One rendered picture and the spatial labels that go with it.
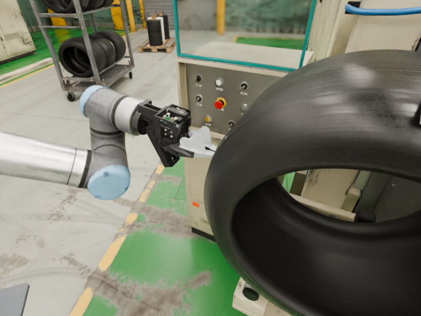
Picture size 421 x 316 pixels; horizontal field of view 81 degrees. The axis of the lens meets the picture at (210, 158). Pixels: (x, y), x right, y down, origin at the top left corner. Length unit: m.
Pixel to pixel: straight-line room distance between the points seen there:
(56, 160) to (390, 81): 0.58
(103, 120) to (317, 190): 0.68
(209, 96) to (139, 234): 1.22
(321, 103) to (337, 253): 0.58
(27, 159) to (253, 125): 0.44
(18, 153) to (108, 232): 1.57
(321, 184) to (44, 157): 0.76
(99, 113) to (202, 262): 1.37
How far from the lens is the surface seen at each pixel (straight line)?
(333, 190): 0.88
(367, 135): 0.34
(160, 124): 0.56
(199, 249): 1.87
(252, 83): 1.12
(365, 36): 0.69
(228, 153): 0.42
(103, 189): 0.61
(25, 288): 1.29
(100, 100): 0.67
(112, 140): 0.70
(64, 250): 2.13
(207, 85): 1.22
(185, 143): 0.56
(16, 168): 0.60
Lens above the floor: 1.57
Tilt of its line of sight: 37 degrees down
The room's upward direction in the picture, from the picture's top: straight up
